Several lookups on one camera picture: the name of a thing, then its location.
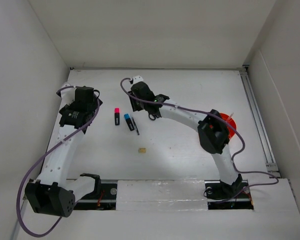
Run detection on black gel pen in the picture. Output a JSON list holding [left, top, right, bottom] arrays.
[[131, 116, 140, 136]]

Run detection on blue capped highlighter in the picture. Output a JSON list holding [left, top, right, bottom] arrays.
[[124, 113, 135, 131]]

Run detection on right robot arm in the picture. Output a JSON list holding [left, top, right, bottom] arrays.
[[127, 79, 243, 200]]

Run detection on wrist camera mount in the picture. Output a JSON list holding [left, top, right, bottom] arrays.
[[56, 82, 76, 100], [129, 75, 144, 85]]

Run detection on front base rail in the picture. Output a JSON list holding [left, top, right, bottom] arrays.
[[75, 179, 254, 212]]

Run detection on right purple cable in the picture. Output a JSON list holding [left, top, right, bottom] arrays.
[[120, 77, 281, 205]]

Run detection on black handled scissors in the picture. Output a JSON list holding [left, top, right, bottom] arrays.
[[148, 111, 161, 121]]

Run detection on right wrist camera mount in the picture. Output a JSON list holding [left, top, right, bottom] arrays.
[[129, 75, 144, 85]]

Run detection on pink capped highlighter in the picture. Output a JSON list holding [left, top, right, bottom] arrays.
[[114, 107, 120, 126]]

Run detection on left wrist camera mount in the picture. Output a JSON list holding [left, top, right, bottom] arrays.
[[56, 82, 76, 100]]

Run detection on small yellow eraser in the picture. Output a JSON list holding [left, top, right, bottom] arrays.
[[138, 148, 146, 154]]

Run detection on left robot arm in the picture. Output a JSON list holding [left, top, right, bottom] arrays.
[[25, 85, 103, 218]]

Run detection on orange round divided container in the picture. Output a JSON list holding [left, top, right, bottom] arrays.
[[220, 112, 237, 140]]

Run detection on aluminium rail right side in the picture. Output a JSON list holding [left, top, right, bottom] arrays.
[[239, 65, 282, 179]]

